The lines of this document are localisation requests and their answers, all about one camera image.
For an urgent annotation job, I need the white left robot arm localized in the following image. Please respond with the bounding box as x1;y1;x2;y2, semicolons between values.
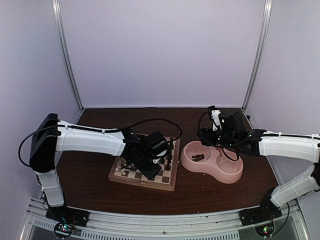
21;113;170;222

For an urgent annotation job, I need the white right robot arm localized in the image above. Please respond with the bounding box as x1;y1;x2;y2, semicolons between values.
197;106;320;221

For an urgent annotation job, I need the aluminium frame post left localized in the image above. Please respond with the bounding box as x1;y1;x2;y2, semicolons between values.
52;0;85;112

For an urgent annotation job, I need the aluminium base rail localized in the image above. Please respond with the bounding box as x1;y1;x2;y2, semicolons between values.
17;198;311;240

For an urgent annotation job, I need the white chess pieces row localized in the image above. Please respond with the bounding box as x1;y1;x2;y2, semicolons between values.
114;158;127;176

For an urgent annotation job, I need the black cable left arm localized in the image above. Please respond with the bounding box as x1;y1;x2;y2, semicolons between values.
105;118;183;151

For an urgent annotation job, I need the dark tall chess piece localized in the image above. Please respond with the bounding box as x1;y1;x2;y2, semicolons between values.
165;158;172;166

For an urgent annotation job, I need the dark chess pieces pile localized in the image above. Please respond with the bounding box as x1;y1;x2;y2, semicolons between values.
191;153;205;162

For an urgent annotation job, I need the aluminium frame post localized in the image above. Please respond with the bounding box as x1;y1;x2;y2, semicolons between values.
241;0;273;112
52;0;85;112

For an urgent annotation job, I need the aluminium frame post right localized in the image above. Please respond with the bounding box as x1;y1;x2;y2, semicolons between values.
241;0;273;112

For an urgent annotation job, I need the pink plastic double bowl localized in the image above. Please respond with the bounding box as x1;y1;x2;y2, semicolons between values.
180;141;244;184

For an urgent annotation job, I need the wooden chess board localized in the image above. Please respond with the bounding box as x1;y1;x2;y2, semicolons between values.
108;137;181;192

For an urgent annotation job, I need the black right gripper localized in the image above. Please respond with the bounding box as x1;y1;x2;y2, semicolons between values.
197;127;237;151

